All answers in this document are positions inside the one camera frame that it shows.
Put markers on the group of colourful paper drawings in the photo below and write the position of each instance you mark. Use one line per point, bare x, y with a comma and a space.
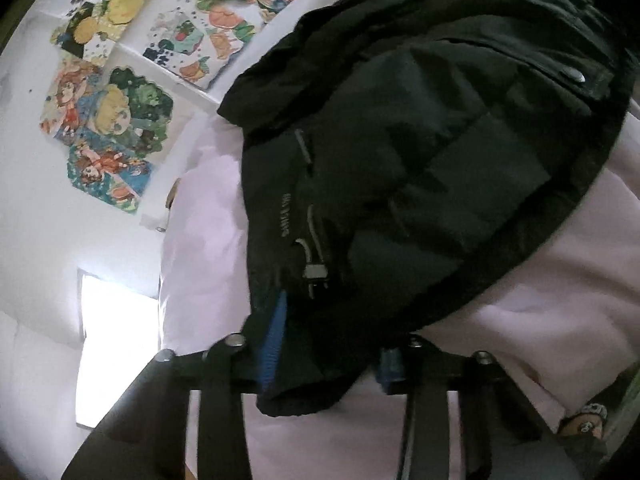
115, 110

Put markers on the patterned slipper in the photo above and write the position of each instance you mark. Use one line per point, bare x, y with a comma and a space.
585, 420

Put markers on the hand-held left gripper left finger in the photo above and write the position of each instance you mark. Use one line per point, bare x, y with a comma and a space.
272, 345

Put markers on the black padded jacket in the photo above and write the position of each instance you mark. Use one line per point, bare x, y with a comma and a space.
425, 160

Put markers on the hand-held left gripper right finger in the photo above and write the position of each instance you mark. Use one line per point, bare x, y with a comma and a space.
391, 370

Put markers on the bright window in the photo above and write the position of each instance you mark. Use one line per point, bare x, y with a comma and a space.
117, 350

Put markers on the pink bed sheet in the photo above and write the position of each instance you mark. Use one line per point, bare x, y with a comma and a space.
550, 285

